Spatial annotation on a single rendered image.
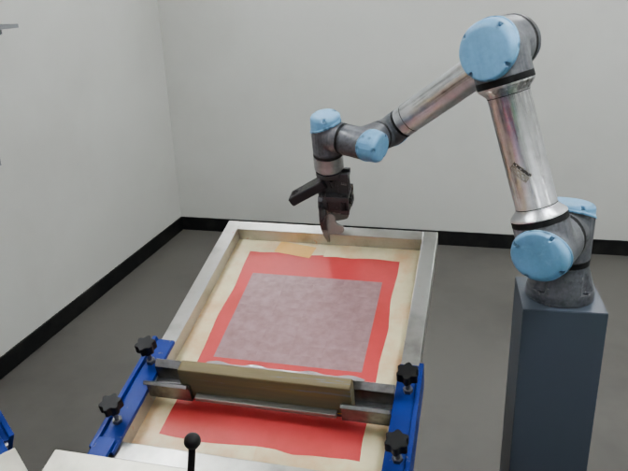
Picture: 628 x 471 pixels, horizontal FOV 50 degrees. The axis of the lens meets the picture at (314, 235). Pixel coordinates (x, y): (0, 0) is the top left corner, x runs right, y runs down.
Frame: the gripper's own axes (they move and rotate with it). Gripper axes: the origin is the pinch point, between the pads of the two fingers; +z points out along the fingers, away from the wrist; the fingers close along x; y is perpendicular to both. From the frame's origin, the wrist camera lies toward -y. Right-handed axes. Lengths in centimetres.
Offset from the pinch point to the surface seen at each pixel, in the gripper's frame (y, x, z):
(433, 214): 7, 273, 182
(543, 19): 72, 310, 49
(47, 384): -171, 48, 145
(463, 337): 36, 133, 167
